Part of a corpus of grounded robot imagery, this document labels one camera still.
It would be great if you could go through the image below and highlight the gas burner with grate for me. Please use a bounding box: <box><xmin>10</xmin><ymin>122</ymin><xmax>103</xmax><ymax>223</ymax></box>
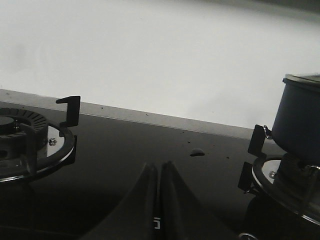
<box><xmin>238</xmin><ymin>124</ymin><xmax>320</xmax><ymax>225</ymax></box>
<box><xmin>0</xmin><ymin>96</ymin><xmax>81</xmax><ymax>183</ymax></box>

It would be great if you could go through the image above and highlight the black glass gas cooktop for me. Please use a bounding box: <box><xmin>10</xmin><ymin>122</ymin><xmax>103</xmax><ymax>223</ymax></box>
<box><xmin>0</xmin><ymin>100</ymin><xmax>320</xmax><ymax>240</ymax></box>

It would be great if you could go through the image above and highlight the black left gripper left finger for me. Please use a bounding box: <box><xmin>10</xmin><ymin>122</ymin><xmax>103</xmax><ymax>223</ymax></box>
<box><xmin>81</xmin><ymin>164</ymin><xmax>158</xmax><ymax>240</ymax></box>

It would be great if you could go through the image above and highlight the right gas burner with grate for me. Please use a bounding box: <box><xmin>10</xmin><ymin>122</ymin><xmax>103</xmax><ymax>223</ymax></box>
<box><xmin>238</xmin><ymin>124</ymin><xmax>320</xmax><ymax>225</ymax></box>

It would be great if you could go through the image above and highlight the silver stove control knob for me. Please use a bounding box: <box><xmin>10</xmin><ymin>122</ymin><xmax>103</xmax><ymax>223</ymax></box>
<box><xmin>238</xmin><ymin>232</ymin><xmax>258</xmax><ymax>240</ymax></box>

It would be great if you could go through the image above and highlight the left gas burner with grate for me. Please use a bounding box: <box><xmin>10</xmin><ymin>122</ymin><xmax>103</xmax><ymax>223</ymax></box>
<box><xmin>0</xmin><ymin>96</ymin><xmax>81</xmax><ymax>183</ymax></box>

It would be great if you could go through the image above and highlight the dark blue cooking pot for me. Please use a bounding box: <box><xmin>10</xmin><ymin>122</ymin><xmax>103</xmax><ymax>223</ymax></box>
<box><xmin>272</xmin><ymin>77</ymin><xmax>320</xmax><ymax>165</ymax></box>

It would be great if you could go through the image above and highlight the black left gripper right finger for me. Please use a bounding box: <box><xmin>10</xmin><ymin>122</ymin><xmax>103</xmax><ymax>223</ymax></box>
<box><xmin>160</xmin><ymin>161</ymin><xmax>238</xmax><ymax>240</ymax></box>

